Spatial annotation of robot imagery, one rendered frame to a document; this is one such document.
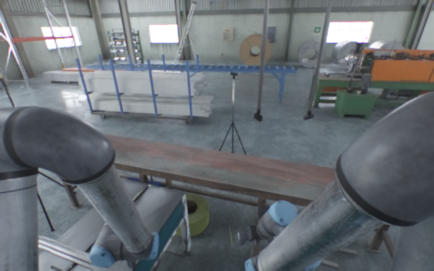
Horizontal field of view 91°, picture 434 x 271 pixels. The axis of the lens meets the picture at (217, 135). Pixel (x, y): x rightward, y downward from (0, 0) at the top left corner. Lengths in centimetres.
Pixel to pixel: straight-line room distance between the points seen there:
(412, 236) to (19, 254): 68
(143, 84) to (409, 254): 463
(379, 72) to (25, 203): 627
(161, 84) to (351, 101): 404
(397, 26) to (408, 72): 863
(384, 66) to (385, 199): 605
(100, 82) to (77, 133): 488
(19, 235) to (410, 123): 62
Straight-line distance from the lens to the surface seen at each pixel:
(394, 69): 644
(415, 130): 31
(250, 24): 1354
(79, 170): 48
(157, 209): 168
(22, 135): 48
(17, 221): 55
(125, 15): 920
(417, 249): 50
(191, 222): 228
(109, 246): 94
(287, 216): 79
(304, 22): 1370
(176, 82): 447
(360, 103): 561
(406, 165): 30
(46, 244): 174
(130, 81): 492
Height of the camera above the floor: 190
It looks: 27 degrees down
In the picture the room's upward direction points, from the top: 1 degrees counter-clockwise
